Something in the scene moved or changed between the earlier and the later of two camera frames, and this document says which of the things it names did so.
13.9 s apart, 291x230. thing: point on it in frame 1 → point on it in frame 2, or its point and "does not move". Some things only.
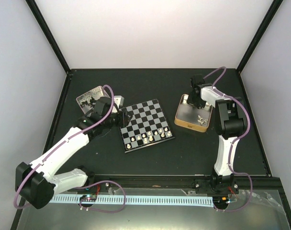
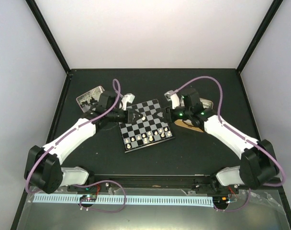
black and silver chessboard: (148, 126) does not move
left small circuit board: (88, 198) does not move
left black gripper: (123, 121) → (130, 119)
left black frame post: (35, 9) does not move
